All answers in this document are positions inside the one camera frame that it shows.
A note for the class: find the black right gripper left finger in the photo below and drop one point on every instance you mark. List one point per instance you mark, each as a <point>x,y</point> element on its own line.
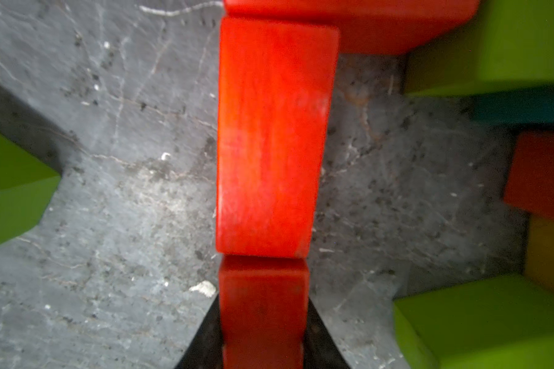
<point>206,348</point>

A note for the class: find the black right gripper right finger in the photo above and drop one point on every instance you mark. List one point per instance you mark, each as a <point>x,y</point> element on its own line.
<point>320,350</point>

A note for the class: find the red block vertical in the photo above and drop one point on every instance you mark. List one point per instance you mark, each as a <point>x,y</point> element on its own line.
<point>263,306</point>

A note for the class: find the green block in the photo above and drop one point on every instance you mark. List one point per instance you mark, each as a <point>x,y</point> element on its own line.
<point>26,189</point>
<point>508,45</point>
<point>502,322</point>

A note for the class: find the yellow rectangular block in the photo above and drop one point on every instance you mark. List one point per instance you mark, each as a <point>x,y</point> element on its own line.
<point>539,265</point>

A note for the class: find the red block horizontal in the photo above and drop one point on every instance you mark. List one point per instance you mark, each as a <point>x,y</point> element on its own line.
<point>275,88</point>

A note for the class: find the orange block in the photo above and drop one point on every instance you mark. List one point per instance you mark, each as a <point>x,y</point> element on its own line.
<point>530,185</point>

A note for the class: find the red block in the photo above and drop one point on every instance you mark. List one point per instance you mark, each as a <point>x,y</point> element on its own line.
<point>371,27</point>

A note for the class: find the teal triangle block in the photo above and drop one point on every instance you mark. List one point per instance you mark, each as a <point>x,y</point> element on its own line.
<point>514,109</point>

